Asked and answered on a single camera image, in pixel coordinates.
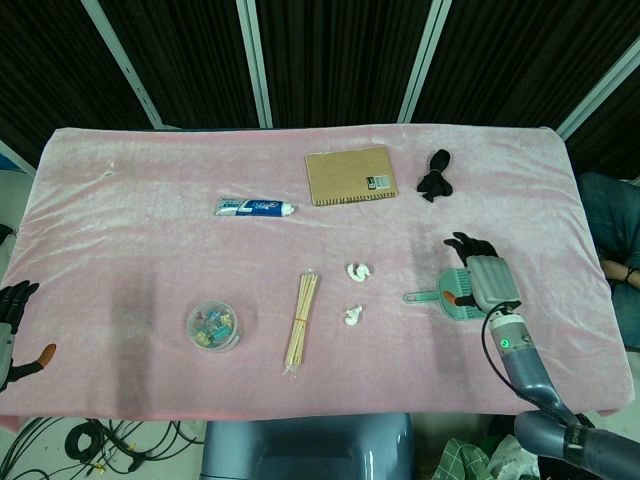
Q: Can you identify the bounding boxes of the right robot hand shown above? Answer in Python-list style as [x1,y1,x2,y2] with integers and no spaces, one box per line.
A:
[443,231,521,314]

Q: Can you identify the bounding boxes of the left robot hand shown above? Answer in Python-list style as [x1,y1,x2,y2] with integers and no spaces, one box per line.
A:
[0,279,57,394]

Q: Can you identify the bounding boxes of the teal hand brush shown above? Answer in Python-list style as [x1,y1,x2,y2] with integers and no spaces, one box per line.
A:
[402,268,489,321]

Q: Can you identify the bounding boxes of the black tied fabric bundle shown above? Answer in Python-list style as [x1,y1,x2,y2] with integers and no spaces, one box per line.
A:
[416,148,454,205]

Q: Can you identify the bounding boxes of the white paper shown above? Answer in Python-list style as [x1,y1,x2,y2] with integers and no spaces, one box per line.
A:
[345,262,375,283]

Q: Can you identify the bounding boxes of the person in blue jeans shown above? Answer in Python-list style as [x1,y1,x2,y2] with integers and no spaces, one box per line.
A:
[579,172,640,351]

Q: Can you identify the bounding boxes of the pink plush table cover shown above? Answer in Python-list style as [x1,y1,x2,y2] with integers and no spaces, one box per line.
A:
[0,123,632,420]

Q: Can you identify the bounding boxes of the white crumpled plastic bag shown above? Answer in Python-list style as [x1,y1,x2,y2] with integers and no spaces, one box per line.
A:
[487,433,541,480]

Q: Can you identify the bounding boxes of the green checked cloth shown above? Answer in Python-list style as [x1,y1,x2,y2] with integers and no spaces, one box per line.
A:
[435,437,494,480]

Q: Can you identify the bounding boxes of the brown spiral notebook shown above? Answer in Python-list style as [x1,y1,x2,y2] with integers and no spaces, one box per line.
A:
[304,144,401,208]

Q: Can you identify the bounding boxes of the wrapped wooden stick bundle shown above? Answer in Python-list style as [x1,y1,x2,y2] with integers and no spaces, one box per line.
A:
[283,270,321,381]

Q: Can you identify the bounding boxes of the clear jar of binder clips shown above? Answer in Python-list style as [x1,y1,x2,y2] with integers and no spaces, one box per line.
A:
[186,299,245,355]

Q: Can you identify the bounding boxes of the blue white toothpaste tube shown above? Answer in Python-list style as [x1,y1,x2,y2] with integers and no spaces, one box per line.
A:
[214,196,297,219]

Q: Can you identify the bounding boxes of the blue grey robot torso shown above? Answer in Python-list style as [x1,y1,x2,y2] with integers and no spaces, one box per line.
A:
[199,412,416,480]

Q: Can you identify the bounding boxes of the black curtain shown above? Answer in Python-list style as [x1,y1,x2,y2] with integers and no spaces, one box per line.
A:
[0,0,640,176]

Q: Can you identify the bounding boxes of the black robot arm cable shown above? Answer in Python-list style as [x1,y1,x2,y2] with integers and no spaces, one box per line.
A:
[481,307,596,431]

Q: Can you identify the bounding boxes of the white frame post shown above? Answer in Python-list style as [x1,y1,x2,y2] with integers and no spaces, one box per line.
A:
[236,0,274,129]
[82,0,164,129]
[398,0,454,124]
[0,139,36,175]
[556,37,640,141]

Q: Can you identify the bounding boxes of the coiled black floor cable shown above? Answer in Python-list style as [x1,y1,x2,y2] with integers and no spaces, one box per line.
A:
[65,419,114,464]

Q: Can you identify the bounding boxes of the loose black floor cables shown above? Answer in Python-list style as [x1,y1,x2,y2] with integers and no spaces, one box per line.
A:
[0,417,207,480]

